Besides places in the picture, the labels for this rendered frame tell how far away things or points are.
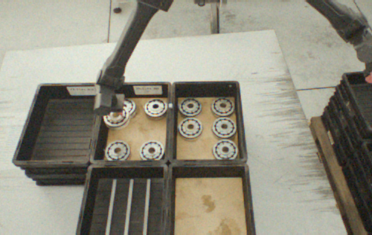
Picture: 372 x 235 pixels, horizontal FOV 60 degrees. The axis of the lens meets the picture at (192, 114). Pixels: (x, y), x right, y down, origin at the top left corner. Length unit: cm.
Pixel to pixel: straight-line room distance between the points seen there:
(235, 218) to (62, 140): 79
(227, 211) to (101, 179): 51
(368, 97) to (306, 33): 121
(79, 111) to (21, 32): 203
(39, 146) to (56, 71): 57
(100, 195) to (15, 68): 102
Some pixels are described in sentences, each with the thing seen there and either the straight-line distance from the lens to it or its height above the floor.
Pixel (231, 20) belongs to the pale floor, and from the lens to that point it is 321.
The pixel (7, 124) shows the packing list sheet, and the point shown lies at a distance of 184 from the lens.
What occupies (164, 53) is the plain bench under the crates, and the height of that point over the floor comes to 70.
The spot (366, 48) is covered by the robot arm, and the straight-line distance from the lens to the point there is 111.
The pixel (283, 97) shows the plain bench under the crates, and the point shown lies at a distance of 174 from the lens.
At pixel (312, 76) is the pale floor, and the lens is 285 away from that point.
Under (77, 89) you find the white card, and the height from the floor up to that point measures 90.
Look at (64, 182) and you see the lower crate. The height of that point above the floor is 73.
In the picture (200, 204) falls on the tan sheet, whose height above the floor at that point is 83.
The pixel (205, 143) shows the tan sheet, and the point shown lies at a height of 83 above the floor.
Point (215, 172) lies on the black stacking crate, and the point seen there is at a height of 88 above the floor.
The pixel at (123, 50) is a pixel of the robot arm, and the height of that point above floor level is 135.
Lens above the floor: 203
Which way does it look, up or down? 56 degrees down
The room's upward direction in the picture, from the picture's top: 2 degrees counter-clockwise
